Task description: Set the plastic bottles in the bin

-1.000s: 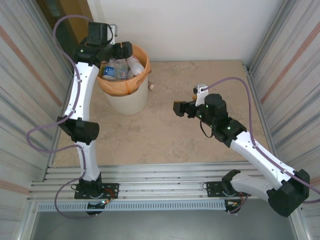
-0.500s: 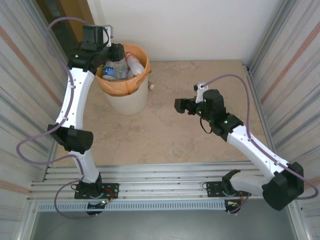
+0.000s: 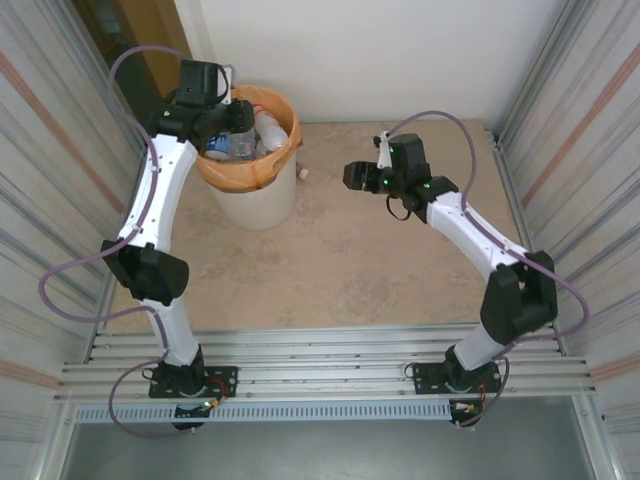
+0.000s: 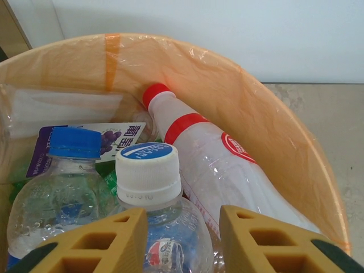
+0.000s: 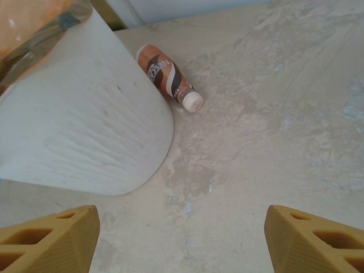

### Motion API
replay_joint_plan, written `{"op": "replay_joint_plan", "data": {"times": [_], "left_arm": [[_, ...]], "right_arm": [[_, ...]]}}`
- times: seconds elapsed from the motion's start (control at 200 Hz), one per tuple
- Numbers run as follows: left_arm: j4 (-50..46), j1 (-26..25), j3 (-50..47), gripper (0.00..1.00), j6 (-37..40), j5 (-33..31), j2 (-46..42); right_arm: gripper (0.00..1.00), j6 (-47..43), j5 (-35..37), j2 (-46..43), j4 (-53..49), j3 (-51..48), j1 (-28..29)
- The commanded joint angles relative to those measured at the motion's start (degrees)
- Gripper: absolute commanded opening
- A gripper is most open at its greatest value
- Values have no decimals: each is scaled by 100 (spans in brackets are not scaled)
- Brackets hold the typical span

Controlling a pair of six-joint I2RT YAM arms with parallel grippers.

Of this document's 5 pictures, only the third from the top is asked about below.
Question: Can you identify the clear bottle red label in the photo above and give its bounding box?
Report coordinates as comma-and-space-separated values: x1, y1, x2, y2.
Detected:
252, 102, 291, 152

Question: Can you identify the clear bottle wide blue collar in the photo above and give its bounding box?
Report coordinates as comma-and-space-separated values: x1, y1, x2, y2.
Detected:
205, 132, 236, 159

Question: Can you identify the white bin with orange bag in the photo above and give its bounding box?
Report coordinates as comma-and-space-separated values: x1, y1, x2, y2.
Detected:
195, 84, 305, 191

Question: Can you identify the cream plastic bin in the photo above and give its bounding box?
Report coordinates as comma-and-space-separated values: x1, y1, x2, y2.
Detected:
209, 144, 301, 231

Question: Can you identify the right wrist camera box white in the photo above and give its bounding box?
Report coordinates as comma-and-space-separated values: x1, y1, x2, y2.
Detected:
372, 130, 396, 169

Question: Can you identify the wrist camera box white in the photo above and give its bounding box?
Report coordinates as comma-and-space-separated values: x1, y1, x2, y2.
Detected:
372, 130, 396, 169
215, 62, 236, 105

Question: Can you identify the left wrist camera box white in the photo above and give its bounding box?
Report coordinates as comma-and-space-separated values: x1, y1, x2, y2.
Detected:
215, 62, 236, 105

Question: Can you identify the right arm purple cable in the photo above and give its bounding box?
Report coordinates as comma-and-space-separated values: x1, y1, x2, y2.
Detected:
385, 109, 591, 429

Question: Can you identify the brown wooden door frame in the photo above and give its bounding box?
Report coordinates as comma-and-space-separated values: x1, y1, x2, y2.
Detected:
117, 0, 207, 129

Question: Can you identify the aluminium side rail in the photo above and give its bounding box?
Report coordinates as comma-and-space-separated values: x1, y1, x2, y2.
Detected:
483, 127, 536, 256
89, 133, 154, 361

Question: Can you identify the aluminium extrusion rail frame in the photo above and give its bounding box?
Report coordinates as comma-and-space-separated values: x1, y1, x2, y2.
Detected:
53, 322, 600, 407

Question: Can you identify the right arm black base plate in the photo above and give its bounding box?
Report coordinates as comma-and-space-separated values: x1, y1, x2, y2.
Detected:
411, 360, 503, 396

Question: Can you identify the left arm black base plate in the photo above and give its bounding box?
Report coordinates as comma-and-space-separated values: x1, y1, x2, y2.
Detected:
148, 365, 239, 400

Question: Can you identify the grey slotted cable duct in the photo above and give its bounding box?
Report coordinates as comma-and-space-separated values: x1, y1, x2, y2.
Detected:
73, 401, 454, 425

